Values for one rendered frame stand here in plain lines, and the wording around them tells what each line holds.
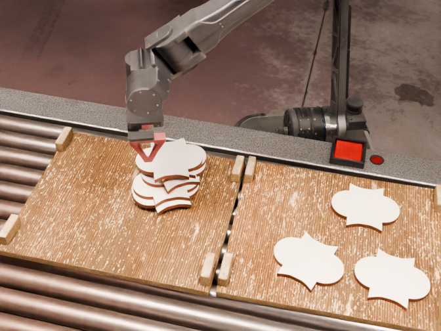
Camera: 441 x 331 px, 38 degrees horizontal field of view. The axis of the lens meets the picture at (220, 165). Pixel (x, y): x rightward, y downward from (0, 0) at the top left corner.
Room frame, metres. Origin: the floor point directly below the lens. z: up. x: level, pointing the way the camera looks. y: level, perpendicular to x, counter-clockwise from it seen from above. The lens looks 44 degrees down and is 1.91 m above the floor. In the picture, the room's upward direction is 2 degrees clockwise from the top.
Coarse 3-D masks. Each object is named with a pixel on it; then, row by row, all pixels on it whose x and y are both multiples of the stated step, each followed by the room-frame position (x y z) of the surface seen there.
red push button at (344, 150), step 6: (336, 144) 1.09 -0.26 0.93; (342, 144) 1.09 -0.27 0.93; (348, 144) 1.09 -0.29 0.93; (354, 144) 1.09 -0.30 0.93; (360, 144) 1.09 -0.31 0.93; (336, 150) 1.07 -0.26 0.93; (342, 150) 1.07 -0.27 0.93; (348, 150) 1.07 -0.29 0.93; (354, 150) 1.07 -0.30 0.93; (360, 150) 1.07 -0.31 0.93; (336, 156) 1.05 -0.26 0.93; (342, 156) 1.05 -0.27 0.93; (348, 156) 1.05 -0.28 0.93; (354, 156) 1.05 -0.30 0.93; (360, 156) 1.05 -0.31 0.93
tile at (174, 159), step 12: (168, 144) 1.00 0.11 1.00; (180, 144) 1.00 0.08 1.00; (156, 156) 0.96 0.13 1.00; (168, 156) 0.96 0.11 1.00; (180, 156) 0.96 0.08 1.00; (192, 156) 0.96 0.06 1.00; (144, 168) 0.92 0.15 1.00; (156, 168) 0.92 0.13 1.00; (168, 168) 0.93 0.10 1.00; (180, 168) 0.93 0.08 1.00; (192, 168) 0.93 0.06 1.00; (156, 180) 0.90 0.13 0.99
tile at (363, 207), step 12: (348, 192) 0.92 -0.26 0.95; (360, 192) 0.92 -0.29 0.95; (372, 192) 0.92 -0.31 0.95; (336, 204) 0.89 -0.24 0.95; (348, 204) 0.89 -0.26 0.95; (360, 204) 0.89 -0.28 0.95; (372, 204) 0.89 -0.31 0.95; (384, 204) 0.89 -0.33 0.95; (396, 204) 0.89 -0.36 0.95; (348, 216) 0.86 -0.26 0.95; (360, 216) 0.86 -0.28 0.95; (372, 216) 0.86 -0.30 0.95; (384, 216) 0.86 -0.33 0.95; (396, 216) 0.86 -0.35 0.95; (372, 228) 0.83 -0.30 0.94
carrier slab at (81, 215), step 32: (64, 160) 1.01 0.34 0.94; (96, 160) 1.01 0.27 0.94; (128, 160) 1.01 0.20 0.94; (224, 160) 1.02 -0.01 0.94; (32, 192) 0.91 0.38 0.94; (64, 192) 0.91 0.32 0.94; (96, 192) 0.91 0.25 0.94; (128, 192) 0.92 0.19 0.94; (224, 192) 0.92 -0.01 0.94; (32, 224) 0.82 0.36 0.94; (64, 224) 0.83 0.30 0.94; (96, 224) 0.83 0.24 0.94; (128, 224) 0.83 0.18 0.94; (160, 224) 0.83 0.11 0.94; (192, 224) 0.83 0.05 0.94; (224, 224) 0.84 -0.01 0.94; (32, 256) 0.75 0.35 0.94; (64, 256) 0.75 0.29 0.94; (96, 256) 0.75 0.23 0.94; (128, 256) 0.75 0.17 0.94; (160, 256) 0.75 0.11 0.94; (192, 256) 0.76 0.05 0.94; (192, 288) 0.68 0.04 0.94
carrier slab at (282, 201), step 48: (288, 192) 0.93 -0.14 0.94; (336, 192) 0.93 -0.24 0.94; (384, 192) 0.93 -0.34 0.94; (432, 192) 0.94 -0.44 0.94; (240, 240) 0.80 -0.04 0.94; (336, 240) 0.80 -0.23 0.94; (384, 240) 0.81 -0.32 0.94; (432, 240) 0.81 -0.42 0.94; (240, 288) 0.69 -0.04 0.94; (288, 288) 0.69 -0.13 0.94; (336, 288) 0.69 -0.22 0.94; (432, 288) 0.70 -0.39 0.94
